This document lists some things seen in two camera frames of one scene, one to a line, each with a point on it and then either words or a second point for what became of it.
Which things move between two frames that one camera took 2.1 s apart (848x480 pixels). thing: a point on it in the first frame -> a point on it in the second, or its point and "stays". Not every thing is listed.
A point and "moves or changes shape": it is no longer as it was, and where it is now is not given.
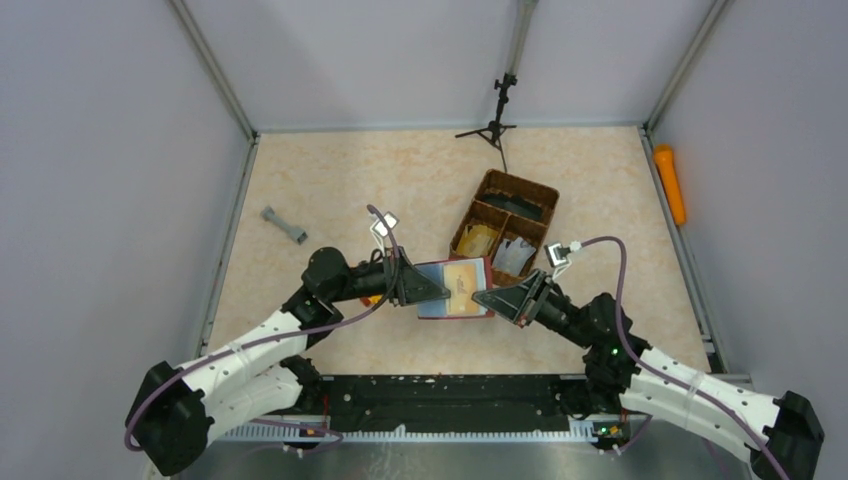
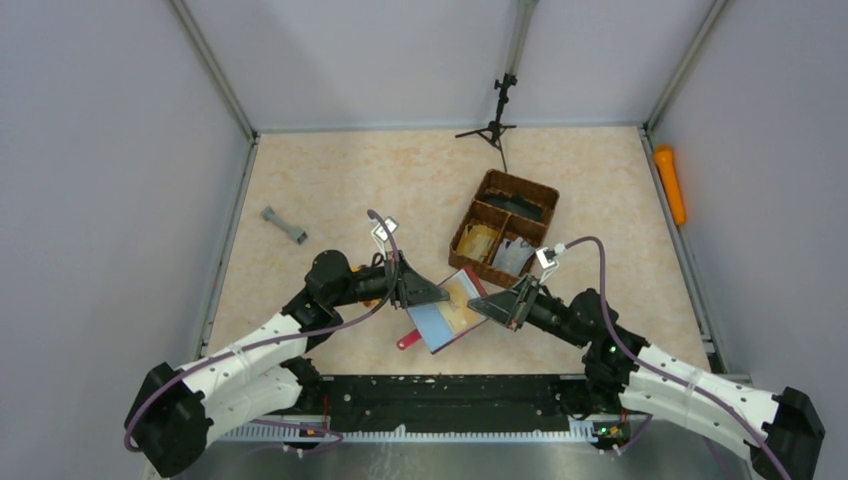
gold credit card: (461, 281) moves or changes shape
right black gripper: (519, 303) stays
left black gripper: (415, 286) stays
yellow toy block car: (367, 301) stays
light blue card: (464, 279) -> (430, 323)
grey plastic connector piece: (296, 234) stays
